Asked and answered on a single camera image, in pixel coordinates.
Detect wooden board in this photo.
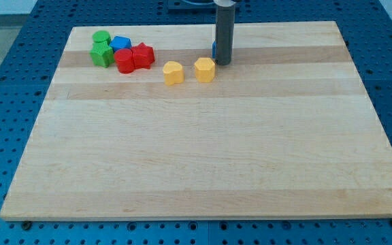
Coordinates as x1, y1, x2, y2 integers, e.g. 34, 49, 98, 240
0, 21, 392, 221

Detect yellow heart block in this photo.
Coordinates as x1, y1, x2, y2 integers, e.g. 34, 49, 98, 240
163, 61, 184, 86

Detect yellow hexagon block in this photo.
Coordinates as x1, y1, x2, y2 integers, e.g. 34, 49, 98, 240
194, 57, 216, 83

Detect red star block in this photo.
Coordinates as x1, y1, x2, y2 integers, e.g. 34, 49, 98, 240
131, 42, 155, 69

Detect red cylinder block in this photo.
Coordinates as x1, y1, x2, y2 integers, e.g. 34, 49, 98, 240
114, 48, 135, 74

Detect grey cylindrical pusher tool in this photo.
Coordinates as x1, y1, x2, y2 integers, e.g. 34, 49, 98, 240
214, 0, 236, 65

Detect blue pentagon block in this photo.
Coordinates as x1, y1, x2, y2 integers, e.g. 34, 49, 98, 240
110, 36, 132, 52

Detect green star block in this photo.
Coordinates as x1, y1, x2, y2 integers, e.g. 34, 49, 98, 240
89, 42, 114, 68

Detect green cylinder block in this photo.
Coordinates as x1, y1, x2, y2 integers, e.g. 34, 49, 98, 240
92, 30, 111, 45

